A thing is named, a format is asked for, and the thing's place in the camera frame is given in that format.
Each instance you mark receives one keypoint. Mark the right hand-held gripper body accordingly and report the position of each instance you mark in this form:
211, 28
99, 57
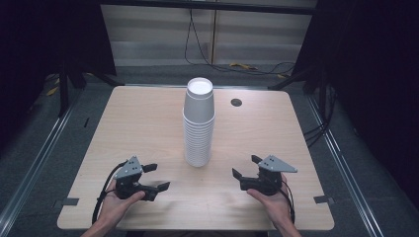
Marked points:
268, 179

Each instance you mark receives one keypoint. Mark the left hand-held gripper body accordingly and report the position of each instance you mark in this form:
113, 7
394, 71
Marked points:
129, 171

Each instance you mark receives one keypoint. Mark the stack of white paper cups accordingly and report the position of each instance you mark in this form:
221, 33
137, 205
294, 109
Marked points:
198, 131

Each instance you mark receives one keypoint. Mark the person's right hand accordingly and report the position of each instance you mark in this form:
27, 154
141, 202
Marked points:
273, 205

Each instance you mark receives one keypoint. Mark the person's left hand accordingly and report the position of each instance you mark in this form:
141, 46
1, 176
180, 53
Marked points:
113, 205

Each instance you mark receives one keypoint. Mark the grey tape strip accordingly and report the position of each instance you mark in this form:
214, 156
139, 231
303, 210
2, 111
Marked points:
70, 201
323, 199

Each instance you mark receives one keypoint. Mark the round black table grommet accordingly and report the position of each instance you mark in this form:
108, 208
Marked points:
236, 102

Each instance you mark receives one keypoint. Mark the black stand leg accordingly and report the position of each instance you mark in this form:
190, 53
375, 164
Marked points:
290, 80

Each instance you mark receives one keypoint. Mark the yellow strip on floor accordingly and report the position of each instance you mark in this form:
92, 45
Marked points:
243, 66

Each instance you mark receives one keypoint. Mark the black metal stand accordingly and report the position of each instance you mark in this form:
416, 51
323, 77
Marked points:
63, 92

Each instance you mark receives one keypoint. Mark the small yellow floor scrap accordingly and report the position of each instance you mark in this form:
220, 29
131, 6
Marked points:
52, 91

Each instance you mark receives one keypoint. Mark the dark curtain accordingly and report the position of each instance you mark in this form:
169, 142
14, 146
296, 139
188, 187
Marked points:
369, 82
39, 49

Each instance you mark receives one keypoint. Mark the black horizontal bar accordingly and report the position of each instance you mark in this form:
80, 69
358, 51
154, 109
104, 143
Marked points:
210, 6

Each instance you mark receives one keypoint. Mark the metal floor rail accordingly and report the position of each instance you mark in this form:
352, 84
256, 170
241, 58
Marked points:
33, 168
346, 164

